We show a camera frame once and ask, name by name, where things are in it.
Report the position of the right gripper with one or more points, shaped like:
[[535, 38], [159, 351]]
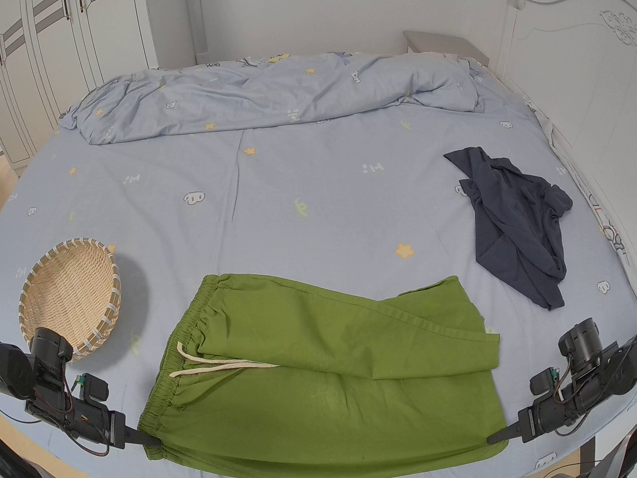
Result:
[[547, 414]]

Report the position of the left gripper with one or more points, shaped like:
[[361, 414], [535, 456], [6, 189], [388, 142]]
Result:
[[89, 419]]

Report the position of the green shorts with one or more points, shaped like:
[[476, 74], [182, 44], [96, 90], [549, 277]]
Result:
[[323, 391]]

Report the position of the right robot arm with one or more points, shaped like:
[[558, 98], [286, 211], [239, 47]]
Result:
[[592, 356]]

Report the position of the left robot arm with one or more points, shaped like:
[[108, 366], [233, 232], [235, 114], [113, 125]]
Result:
[[20, 371]]

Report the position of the round woven basket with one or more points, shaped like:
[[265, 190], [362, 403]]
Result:
[[69, 292]]

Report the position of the dark blue garment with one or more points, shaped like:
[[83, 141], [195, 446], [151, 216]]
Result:
[[512, 217]]

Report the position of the bed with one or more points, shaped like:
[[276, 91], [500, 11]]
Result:
[[323, 192]]

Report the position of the pale blue quilt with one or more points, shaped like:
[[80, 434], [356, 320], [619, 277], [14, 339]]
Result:
[[259, 92]]

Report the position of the grey bedside table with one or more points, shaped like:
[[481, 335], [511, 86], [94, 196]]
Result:
[[438, 43]]

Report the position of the white wardrobe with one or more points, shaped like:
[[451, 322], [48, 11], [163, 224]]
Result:
[[74, 43]]

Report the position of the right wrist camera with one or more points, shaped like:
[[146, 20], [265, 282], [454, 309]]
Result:
[[543, 382]]

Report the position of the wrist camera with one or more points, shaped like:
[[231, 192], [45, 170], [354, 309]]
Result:
[[543, 382], [94, 389]]

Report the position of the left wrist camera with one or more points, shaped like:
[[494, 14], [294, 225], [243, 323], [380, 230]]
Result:
[[94, 389]]

